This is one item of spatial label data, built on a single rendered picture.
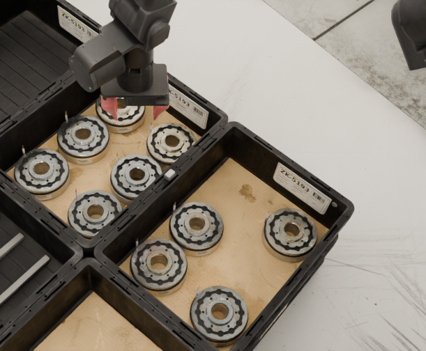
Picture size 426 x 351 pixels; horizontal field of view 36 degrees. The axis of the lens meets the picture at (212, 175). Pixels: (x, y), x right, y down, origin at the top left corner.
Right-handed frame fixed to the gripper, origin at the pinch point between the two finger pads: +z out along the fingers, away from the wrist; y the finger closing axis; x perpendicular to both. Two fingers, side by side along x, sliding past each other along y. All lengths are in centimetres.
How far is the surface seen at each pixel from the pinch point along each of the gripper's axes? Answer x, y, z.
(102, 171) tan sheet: 3.6, -6.7, 23.3
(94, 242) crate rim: -17.2, -7.4, 13.1
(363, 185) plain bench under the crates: 8, 53, 38
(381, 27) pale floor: 131, 107, 110
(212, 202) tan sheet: -3.9, 14.9, 23.7
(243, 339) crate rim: -35.3, 16.5, 13.5
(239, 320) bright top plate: -29.5, 17.3, 20.6
